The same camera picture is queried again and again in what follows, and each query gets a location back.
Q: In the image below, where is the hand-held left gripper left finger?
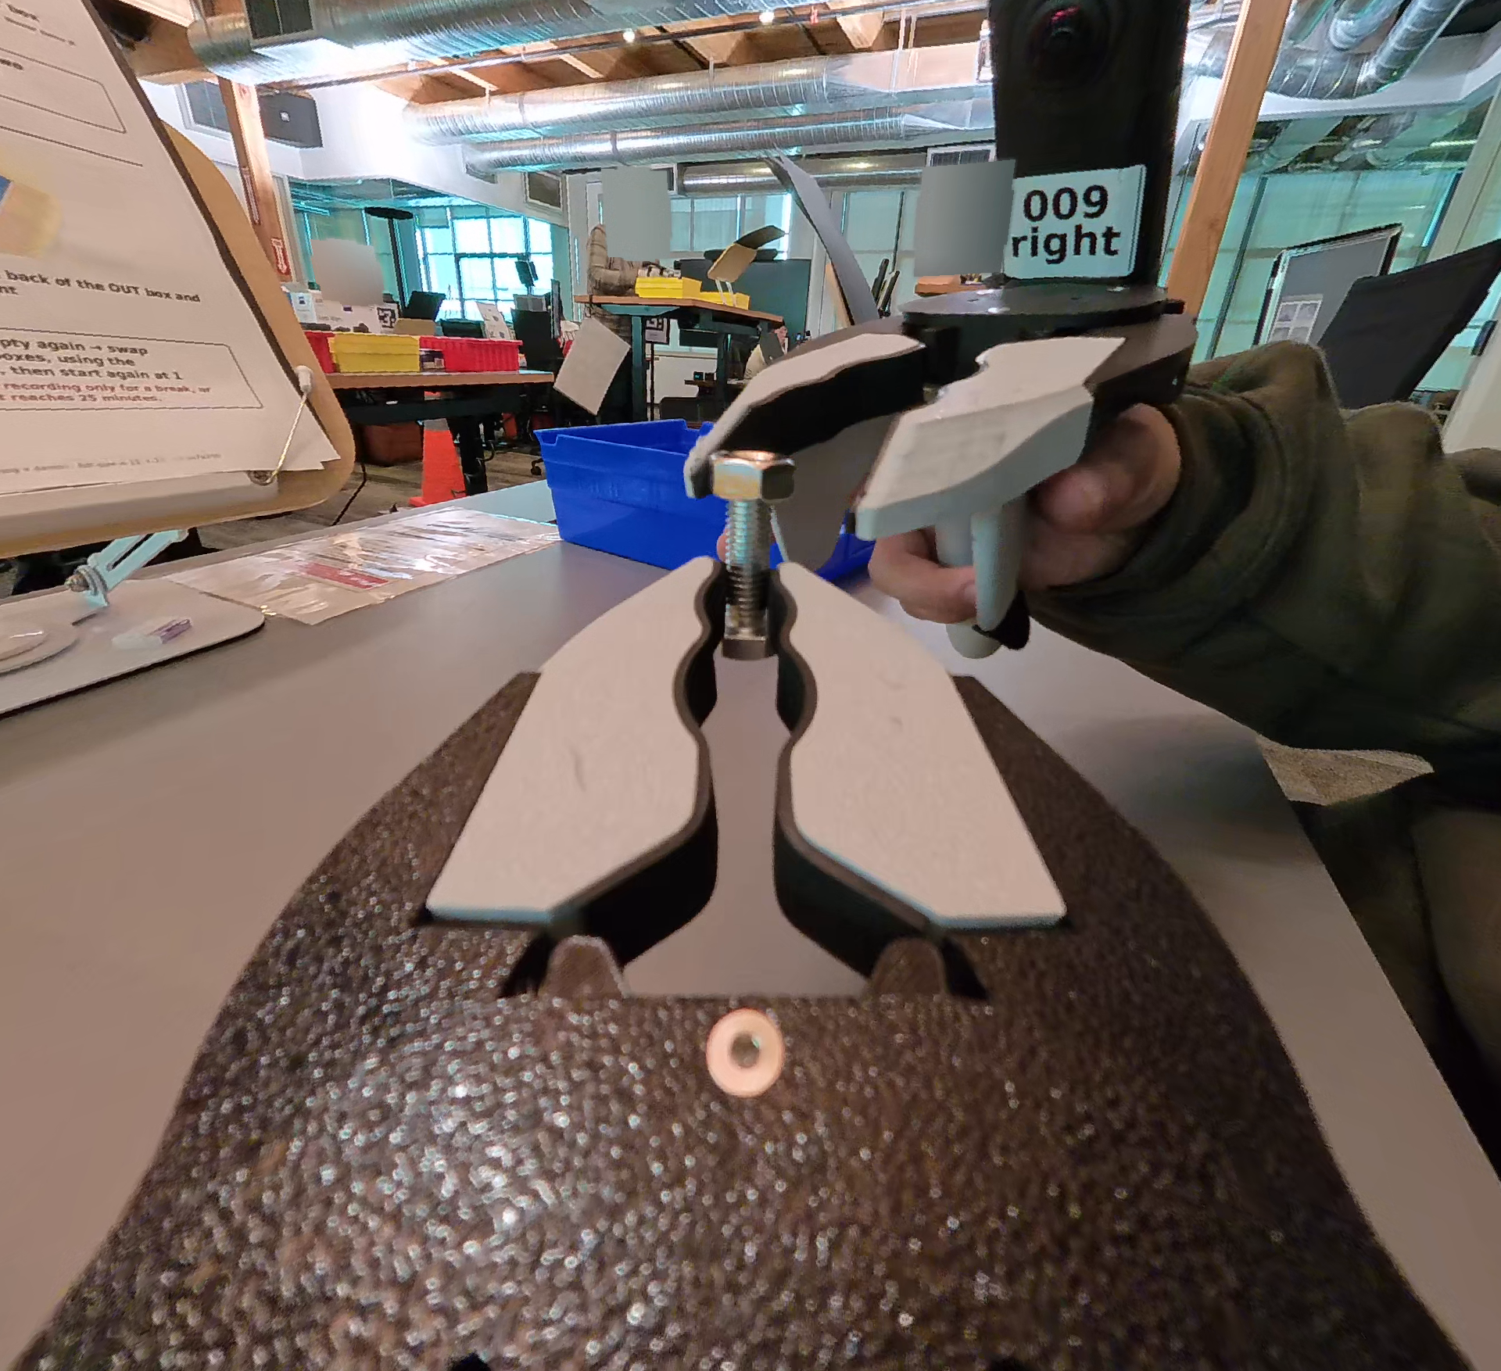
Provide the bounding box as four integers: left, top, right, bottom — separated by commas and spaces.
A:
425, 555, 721, 962

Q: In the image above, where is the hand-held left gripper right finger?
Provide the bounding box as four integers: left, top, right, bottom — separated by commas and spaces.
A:
774, 558, 1070, 969

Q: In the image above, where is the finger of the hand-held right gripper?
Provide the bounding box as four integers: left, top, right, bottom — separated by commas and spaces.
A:
684, 330, 934, 510
774, 336, 1131, 578

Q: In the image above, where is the steel hex bolt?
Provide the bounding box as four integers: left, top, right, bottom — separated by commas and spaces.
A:
688, 447, 799, 633

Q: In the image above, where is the person's right forearm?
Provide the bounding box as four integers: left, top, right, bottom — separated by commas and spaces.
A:
1034, 340, 1501, 798

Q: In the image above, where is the wooden standing desk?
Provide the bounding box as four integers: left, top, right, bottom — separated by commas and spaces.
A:
575, 290, 786, 422

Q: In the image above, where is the grey desk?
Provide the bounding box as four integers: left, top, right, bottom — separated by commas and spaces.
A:
0, 480, 1501, 1325

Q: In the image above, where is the person's right hand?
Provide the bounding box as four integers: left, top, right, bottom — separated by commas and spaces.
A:
869, 403, 1181, 624

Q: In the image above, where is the grey leaning board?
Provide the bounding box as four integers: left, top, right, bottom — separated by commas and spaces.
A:
554, 318, 636, 418

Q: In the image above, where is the blue plastic bin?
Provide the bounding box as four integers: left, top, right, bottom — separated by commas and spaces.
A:
535, 418, 876, 583

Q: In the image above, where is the grey partition screen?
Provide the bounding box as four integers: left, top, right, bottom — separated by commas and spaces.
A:
1268, 222, 1404, 347

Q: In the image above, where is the clear plastic document sleeve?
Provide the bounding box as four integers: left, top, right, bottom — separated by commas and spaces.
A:
166, 508, 563, 628

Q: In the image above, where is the orange traffic cone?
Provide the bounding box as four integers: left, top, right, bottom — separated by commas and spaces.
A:
419, 418, 473, 505

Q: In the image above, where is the wooden table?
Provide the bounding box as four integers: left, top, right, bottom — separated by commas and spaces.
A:
323, 366, 556, 495

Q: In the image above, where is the white stand base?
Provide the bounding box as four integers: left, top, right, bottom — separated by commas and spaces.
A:
0, 580, 268, 716

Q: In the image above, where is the instruction sheet on stand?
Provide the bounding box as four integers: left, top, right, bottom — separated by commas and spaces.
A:
0, 123, 360, 558

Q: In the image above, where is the person's torso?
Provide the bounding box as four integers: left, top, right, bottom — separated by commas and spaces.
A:
1274, 737, 1501, 1173

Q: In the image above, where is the white round pad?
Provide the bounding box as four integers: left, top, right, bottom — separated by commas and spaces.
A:
0, 620, 80, 676

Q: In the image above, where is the white instruction sheet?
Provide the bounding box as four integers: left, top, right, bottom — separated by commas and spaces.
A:
0, 0, 343, 499

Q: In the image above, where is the wooden post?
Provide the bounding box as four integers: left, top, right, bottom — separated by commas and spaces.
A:
1166, 0, 1327, 343

